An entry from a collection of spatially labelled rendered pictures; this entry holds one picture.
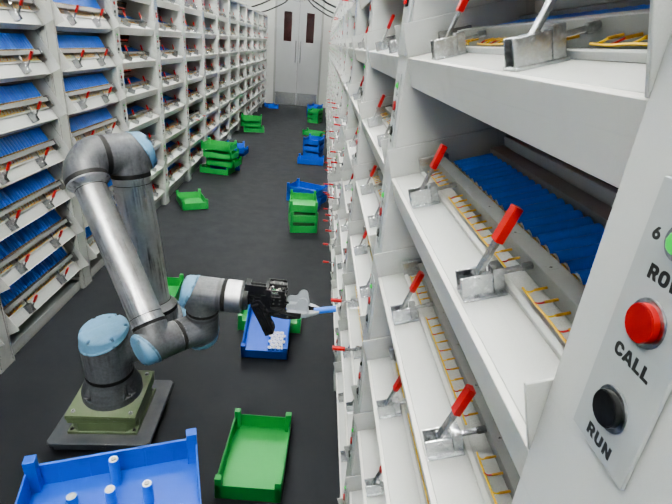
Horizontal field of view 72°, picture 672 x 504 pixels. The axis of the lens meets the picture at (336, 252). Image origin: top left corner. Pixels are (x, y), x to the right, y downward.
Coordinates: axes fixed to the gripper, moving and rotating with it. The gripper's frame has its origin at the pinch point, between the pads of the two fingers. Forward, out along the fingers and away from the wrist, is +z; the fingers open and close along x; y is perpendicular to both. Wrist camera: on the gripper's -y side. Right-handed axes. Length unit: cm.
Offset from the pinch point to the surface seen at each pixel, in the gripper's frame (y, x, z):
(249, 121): -52, 612, -111
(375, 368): 10.2, -36.1, 12.5
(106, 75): 35, 175, -131
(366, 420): -6.5, -33.1, 13.7
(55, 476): -12, -50, -46
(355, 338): -9.3, 3.1, 13.4
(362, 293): 11.2, -6.5, 11.5
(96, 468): -12, -48, -40
